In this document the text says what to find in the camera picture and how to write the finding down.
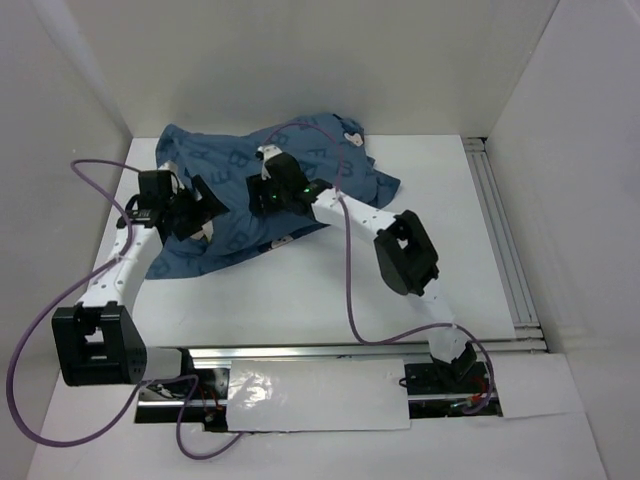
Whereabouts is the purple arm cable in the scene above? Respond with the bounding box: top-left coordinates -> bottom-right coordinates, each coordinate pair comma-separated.
262,122 -> 497,415
6,158 -> 246,459

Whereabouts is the blue cartoon print pillowcase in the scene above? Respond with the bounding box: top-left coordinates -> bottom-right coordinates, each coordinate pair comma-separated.
147,113 -> 401,280

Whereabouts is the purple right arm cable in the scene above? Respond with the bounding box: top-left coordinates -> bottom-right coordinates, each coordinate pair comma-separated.
262,122 -> 497,415

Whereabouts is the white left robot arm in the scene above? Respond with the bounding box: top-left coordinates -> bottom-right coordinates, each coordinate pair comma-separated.
51,168 -> 229,399

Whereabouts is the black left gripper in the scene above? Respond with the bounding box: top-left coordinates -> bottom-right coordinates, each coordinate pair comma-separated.
163,175 -> 226,242

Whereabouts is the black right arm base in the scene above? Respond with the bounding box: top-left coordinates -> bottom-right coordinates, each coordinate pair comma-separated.
397,354 -> 502,420

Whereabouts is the white pillow yellow trim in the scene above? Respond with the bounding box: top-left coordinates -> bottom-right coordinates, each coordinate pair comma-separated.
158,161 -> 213,241

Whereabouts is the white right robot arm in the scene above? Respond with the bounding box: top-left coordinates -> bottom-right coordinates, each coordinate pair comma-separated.
247,144 -> 477,392

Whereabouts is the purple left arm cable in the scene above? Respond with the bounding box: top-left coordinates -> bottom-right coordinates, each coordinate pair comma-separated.
6,158 -> 246,459

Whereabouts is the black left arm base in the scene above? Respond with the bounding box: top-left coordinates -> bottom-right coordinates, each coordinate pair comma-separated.
134,366 -> 230,433

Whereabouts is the white cover plate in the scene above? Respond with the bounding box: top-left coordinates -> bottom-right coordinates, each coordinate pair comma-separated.
226,359 -> 411,433

